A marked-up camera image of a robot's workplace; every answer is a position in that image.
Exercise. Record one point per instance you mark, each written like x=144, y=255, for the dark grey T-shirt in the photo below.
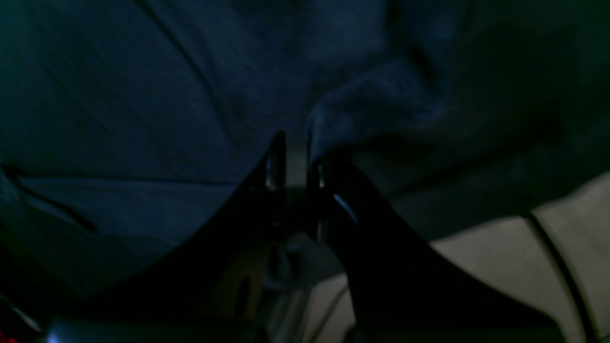
x=125, y=124

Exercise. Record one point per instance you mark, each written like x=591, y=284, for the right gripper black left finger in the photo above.
x=205, y=291

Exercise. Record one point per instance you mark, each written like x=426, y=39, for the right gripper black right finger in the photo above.
x=385, y=200

